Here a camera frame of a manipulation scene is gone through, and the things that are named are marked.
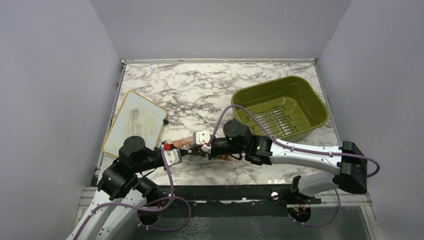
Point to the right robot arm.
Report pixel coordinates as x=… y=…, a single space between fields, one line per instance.
x=340 y=167

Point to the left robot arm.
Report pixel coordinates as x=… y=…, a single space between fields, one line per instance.
x=120 y=190

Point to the white cutting board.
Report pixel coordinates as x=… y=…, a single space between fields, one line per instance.
x=136 y=116

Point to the clear zip top bag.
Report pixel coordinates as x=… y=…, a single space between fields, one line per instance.
x=191 y=155

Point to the black base frame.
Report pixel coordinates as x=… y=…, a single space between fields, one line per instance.
x=246 y=200

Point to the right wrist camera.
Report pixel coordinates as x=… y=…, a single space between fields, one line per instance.
x=201 y=139

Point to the olive green plastic bin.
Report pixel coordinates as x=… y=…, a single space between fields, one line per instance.
x=288 y=108

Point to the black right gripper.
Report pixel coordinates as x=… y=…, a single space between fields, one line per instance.
x=211 y=151

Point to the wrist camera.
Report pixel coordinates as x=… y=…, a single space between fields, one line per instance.
x=201 y=139
x=172 y=155

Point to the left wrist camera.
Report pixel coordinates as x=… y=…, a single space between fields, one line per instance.
x=172 y=155

